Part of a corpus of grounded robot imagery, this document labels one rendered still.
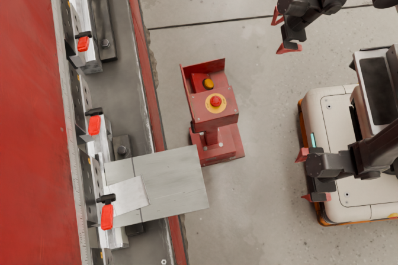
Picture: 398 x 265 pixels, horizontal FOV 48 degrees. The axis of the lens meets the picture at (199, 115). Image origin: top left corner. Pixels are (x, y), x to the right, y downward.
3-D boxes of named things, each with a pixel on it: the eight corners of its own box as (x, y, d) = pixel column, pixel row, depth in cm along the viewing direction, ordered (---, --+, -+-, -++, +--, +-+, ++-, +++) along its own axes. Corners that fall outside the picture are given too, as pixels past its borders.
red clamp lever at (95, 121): (99, 128, 93) (102, 105, 101) (80, 132, 93) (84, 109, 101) (101, 135, 94) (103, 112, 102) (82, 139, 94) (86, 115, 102)
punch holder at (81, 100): (97, 142, 107) (77, 123, 92) (62, 149, 107) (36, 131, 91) (89, 86, 112) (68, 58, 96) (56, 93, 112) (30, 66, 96)
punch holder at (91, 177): (108, 225, 101) (89, 220, 86) (71, 233, 101) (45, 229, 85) (100, 162, 106) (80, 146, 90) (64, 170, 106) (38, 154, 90)
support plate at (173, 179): (209, 208, 120) (209, 207, 119) (114, 228, 119) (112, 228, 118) (196, 145, 125) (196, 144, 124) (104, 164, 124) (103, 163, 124)
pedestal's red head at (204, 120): (237, 122, 161) (240, 107, 144) (195, 133, 160) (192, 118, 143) (224, 73, 167) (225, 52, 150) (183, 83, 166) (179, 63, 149)
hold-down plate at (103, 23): (118, 60, 147) (116, 56, 144) (102, 63, 146) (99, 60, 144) (105, -16, 156) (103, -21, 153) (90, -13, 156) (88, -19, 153)
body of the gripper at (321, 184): (312, 193, 112) (331, 188, 105) (305, 154, 115) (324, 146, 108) (331, 192, 114) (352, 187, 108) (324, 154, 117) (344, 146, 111)
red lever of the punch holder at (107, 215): (112, 223, 87) (114, 191, 95) (92, 228, 87) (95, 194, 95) (115, 230, 88) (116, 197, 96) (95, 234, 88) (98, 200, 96)
